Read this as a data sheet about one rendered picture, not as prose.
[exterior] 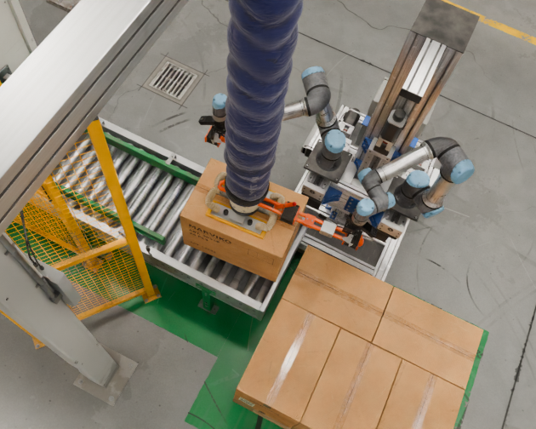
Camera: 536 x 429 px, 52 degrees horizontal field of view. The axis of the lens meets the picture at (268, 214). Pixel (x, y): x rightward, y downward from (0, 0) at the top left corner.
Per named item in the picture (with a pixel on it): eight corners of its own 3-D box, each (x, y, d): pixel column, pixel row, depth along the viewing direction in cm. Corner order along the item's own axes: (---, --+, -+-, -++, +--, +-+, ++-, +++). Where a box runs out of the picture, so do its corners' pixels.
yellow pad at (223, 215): (205, 215, 294) (204, 211, 290) (213, 200, 299) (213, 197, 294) (263, 240, 291) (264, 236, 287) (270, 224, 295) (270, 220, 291)
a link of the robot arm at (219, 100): (230, 104, 268) (213, 105, 267) (230, 117, 278) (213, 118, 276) (228, 90, 271) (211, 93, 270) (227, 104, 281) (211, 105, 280)
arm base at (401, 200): (398, 180, 318) (403, 172, 309) (422, 192, 316) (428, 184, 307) (389, 201, 312) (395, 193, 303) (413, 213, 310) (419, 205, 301)
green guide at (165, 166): (-4, 89, 377) (-9, 81, 369) (6, 79, 382) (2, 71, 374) (200, 188, 359) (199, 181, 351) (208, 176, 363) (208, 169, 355)
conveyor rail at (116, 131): (11, 94, 395) (2, 77, 378) (15, 89, 397) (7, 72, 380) (299, 234, 367) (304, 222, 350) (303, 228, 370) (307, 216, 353)
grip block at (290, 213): (278, 220, 286) (279, 214, 281) (285, 204, 290) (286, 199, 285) (293, 225, 285) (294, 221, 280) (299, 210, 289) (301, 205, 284)
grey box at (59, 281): (35, 285, 229) (11, 260, 202) (42, 275, 231) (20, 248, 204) (76, 307, 227) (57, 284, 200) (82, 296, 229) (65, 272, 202)
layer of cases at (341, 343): (233, 397, 343) (236, 388, 307) (299, 265, 386) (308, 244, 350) (409, 491, 329) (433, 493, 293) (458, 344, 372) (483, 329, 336)
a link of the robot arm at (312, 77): (322, 144, 314) (305, 91, 265) (316, 122, 320) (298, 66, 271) (343, 138, 312) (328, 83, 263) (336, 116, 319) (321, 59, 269)
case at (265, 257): (183, 243, 329) (179, 214, 293) (211, 190, 346) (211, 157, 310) (275, 283, 323) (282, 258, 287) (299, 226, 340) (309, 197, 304)
